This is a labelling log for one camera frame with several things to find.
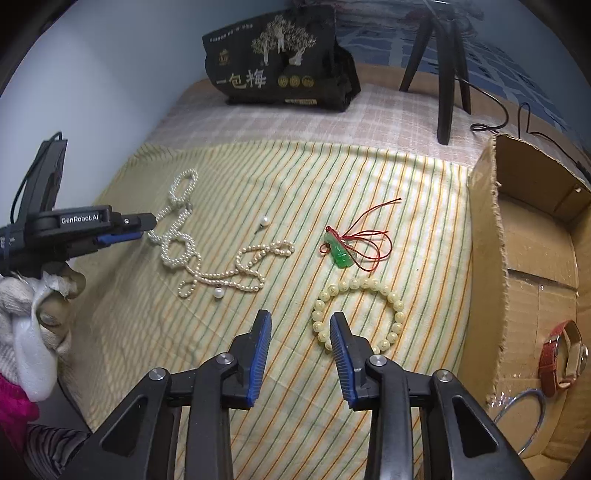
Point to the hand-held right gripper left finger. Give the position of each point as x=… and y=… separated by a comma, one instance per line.
x=259, y=350

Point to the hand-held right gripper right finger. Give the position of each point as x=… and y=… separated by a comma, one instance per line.
x=342, y=355

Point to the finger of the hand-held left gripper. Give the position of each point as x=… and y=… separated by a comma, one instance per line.
x=117, y=238
x=136, y=221

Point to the cardboard box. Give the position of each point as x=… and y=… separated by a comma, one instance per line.
x=485, y=258

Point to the person's left hand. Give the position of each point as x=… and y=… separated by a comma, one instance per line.
x=27, y=318

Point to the single pearl earring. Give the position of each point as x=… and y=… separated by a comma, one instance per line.
x=219, y=292
x=264, y=222

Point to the yellow striped cloth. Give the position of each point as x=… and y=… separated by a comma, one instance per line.
x=277, y=184

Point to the silver bangle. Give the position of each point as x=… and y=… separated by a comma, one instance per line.
x=526, y=392

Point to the grey striped clothing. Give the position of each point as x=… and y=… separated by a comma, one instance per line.
x=55, y=450

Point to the black printed bag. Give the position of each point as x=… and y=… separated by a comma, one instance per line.
x=277, y=46

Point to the pink checked cloth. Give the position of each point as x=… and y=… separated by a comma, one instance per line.
x=369, y=124

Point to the black tripod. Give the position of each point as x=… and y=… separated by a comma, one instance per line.
x=445, y=92

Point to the blue patterned cloth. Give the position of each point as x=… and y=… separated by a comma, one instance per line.
x=508, y=60

